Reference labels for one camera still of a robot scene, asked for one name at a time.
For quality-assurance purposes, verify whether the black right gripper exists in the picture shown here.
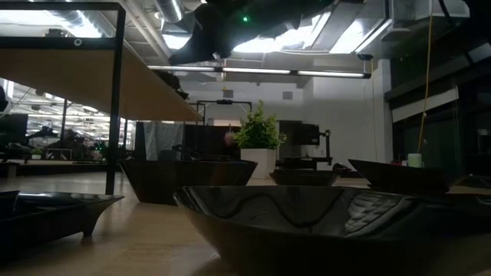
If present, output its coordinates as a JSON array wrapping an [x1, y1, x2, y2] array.
[[167, 0, 233, 66]]

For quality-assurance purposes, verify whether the black square mini plate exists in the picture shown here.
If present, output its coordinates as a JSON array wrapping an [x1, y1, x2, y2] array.
[[347, 158, 467, 196], [0, 190, 125, 254]]

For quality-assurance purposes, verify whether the black gantry frame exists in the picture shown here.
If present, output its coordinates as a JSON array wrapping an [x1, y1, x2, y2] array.
[[186, 98, 254, 127]]

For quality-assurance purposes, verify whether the wooden shelf black metal frame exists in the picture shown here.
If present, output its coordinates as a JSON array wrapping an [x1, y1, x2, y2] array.
[[0, 2, 204, 196]]

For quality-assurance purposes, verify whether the long ceiling light bar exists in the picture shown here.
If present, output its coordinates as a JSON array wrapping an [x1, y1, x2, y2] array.
[[147, 64, 372, 80]]

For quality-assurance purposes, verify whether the silver ceiling air duct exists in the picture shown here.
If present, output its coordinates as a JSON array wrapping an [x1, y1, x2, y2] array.
[[153, 0, 186, 25]]

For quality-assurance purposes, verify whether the black monitor on stand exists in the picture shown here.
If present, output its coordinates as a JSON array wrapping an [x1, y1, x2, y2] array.
[[276, 120, 334, 172]]

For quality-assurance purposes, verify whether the thin yellow hanging cable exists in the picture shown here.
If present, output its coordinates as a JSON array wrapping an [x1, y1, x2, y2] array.
[[417, 15, 434, 154]]

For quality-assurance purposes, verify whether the black computer monitor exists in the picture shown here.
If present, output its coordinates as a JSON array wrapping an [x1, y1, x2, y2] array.
[[0, 113, 30, 149]]

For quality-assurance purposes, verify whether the person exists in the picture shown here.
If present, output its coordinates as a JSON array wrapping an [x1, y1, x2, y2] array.
[[223, 130, 237, 150]]

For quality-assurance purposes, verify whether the green plant white pot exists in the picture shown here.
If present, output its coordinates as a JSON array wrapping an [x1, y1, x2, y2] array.
[[232, 99, 288, 180]]

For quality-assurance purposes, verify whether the grey fabric panel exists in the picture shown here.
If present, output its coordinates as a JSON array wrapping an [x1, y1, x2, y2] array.
[[142, 121, 186, 162]]

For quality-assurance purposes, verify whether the black rounded wavy mini bowl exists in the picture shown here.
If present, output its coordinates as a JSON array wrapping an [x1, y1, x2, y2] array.
[[268, 168, 343, 188], [153, 70, 182, 92], [172, 185, 491, 276]]

